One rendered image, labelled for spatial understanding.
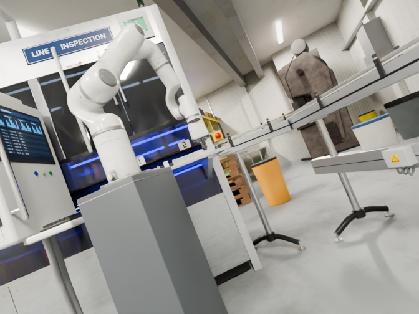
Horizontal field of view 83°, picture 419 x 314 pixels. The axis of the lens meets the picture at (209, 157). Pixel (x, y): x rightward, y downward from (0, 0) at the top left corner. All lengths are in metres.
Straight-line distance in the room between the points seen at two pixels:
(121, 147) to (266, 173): 2.60
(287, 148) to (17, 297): 7.89
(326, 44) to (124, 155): 8.08
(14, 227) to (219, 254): 1.17
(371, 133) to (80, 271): 3.60
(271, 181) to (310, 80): 3.88
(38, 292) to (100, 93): 1.41
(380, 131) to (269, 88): 5.52
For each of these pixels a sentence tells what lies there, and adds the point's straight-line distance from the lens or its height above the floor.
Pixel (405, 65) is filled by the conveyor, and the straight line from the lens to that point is 1.34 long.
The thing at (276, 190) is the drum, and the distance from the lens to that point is 3.34.
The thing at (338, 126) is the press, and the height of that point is 0.61.
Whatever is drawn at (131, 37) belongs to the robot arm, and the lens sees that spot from 1.22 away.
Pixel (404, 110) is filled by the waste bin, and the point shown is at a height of 0.49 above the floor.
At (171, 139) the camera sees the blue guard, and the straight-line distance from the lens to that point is 1.72.
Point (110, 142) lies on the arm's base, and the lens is 0.90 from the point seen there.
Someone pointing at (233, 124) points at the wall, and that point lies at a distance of 8.90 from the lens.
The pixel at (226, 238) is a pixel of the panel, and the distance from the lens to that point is 1.77.
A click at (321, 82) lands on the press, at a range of 6.64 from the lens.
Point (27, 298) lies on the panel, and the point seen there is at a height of 0.47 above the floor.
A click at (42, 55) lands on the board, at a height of 1.94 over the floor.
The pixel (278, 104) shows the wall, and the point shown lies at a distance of 8.74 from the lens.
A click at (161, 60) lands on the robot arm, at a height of 1.42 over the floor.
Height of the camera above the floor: 0.79
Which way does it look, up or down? 3 degrees up
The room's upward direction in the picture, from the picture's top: 22 degrees counter-clockwise
